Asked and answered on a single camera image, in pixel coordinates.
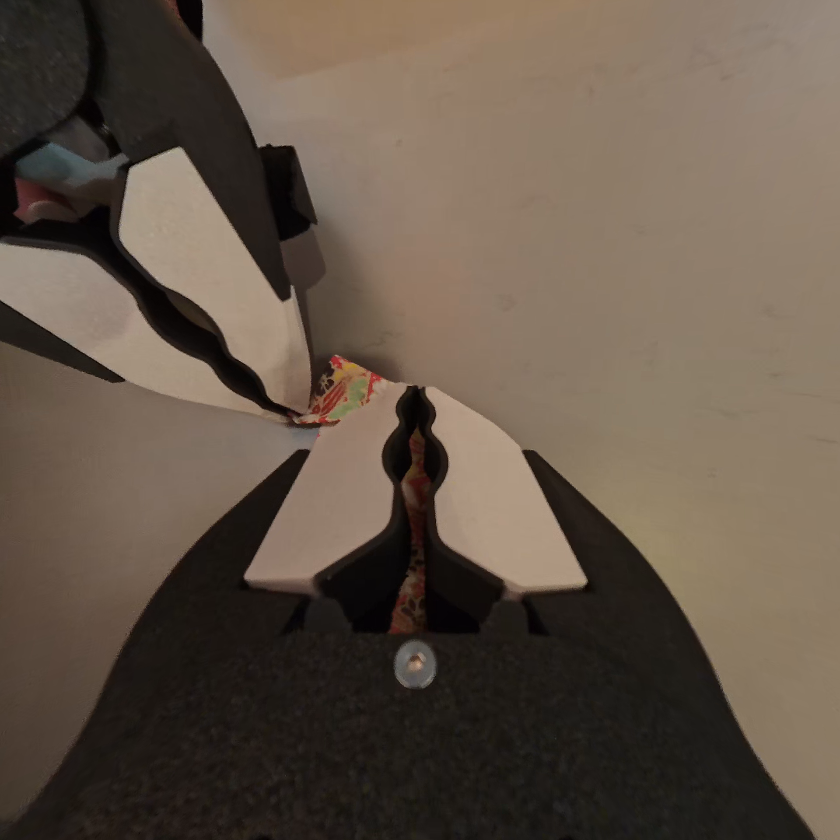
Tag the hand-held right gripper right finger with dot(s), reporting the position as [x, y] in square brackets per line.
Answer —
[499, 512]

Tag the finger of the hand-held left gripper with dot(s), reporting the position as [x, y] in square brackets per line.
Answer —
[98, 315]
[197, 229]

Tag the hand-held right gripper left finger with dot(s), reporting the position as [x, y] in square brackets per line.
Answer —
[341, 505]

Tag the red floral green-backed origami paper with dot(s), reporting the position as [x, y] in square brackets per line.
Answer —
[344, 390]

